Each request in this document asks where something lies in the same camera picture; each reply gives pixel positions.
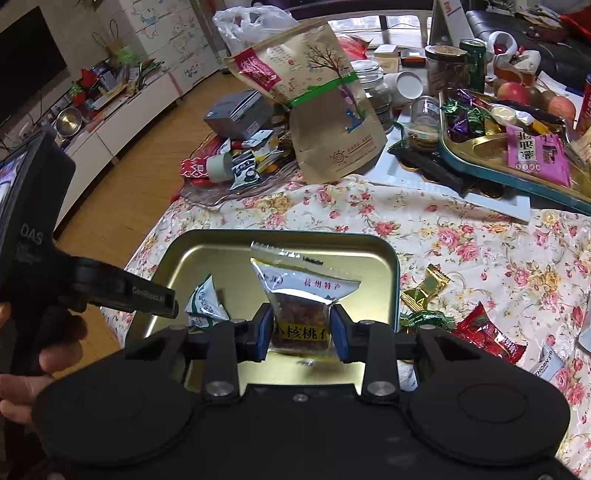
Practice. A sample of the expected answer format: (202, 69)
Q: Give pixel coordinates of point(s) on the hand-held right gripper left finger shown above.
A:
(265, 333)

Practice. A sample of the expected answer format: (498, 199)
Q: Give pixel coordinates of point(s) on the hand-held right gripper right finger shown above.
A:
(340, 337)

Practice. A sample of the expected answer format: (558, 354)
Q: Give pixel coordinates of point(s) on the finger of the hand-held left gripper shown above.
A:
(134, 291)

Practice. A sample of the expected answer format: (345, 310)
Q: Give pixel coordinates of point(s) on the clear walnut snack packet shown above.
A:
(302, 295)

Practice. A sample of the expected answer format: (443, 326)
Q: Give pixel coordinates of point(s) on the small green white snack packet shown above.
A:
(205, 302)

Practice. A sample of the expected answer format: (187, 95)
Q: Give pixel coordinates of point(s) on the green tin tray gold inside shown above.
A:
(221, 263)

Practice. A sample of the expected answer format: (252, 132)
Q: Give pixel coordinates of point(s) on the red strawberry snack packet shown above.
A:
(489, 334)

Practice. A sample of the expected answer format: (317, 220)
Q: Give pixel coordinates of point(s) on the person's left hand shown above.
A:
(64, 344)

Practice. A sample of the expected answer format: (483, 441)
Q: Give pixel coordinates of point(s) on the green foil candy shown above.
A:
(425, 319)

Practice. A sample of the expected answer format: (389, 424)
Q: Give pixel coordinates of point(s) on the metal bowl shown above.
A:
(70, 122)

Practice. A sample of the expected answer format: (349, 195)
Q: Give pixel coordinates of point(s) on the gold candy wrapper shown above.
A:
(427, 284)

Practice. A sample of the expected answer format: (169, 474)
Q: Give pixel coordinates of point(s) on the white television cabinet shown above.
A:
(120, 124)

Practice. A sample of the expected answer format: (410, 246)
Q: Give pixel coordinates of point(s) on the black television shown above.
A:
(25, 69)

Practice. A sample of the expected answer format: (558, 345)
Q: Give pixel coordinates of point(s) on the tape roll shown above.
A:
(220, 167)

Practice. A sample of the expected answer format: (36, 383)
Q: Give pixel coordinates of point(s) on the floral tablecloth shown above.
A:
(461, 240)

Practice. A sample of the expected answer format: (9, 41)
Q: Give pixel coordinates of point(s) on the dark chocolate bar packet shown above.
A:
(434, 168)

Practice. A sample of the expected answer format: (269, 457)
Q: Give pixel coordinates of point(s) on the white flat board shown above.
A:
(489, 201)

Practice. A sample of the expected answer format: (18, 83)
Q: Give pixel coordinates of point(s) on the grey cardboard box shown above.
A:
(235, 113)

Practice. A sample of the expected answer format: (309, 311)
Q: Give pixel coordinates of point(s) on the white blue sachet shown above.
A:
(547, 362)

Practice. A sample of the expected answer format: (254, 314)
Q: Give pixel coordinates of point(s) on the teal oval snack tray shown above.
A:
(489, 175)

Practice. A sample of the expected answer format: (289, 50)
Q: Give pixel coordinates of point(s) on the clear glass jar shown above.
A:
(424, 120)

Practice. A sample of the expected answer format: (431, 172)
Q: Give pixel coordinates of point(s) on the kraft paper snack bag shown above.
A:
(323, 101)

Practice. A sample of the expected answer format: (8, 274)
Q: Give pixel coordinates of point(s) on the white paper cup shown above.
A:
(406, 85)

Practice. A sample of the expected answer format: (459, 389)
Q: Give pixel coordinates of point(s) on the pink snack packet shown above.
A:
(538, 154)

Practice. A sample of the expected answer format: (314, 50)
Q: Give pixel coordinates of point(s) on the white plastic bag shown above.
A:
(244, 25)

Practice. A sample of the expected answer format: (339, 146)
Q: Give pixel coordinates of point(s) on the glass jar with black lid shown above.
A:
(445, 69)

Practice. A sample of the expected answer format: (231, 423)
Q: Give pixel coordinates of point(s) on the red apple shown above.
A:
(512, 92)

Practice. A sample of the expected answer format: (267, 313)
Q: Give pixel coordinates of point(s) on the green drink can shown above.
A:
(475, 64)

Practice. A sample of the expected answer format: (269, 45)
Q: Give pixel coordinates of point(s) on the white box with red label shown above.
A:
(450, 23)

